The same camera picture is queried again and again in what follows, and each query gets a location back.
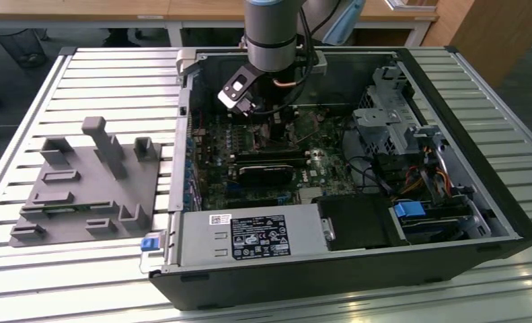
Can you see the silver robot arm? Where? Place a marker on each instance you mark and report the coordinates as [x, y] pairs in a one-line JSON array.
[[276, 33]]

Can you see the CPU socket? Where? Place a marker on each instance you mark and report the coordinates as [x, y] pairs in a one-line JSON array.
[[253, 143]]

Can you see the black RAM slot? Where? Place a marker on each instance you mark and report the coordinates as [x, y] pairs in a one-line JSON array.
[[270, 156], [270, 161]]

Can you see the black expansion slot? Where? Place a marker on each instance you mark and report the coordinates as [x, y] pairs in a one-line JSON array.
[[253, 203]]

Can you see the black graphics card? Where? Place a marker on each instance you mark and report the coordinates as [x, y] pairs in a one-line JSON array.
[[266, 176]]

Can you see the green motherboard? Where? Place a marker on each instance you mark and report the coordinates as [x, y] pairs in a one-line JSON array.
[[320, 168]]

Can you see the silver metal drive cage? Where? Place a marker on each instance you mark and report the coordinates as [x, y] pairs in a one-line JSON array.
[[382, 134]]

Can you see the silver chipset heatsink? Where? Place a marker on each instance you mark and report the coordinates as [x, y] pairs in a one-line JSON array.
[[312, 195]]

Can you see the white paper stack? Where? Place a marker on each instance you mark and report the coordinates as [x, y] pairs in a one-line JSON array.
[[405, 3]]

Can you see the silver power supply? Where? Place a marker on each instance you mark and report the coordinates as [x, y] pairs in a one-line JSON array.
[[204, 235]]

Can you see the hard disk in blue carrier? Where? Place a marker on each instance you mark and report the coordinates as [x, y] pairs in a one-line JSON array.
[[410, 210]]

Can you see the grey parts rack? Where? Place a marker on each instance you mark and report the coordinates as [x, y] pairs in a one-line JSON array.
[[86, 202]]

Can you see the blue case latch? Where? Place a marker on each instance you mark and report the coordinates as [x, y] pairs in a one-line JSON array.
[[149, 244]]

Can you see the wooden cabinet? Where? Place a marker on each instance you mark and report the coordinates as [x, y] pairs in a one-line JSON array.
[[494, 33]]

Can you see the green RAM stick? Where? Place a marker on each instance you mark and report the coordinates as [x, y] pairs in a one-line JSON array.
[[69, 210]]

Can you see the black mesh waste bin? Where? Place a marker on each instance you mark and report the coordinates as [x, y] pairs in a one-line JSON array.
[[21, 47]]

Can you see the black open PC case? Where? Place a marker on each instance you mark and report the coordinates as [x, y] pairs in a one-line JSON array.
[[293, 289]]

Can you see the wooden desk white frame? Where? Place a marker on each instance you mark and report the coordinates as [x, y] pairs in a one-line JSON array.
[[113, 8]]

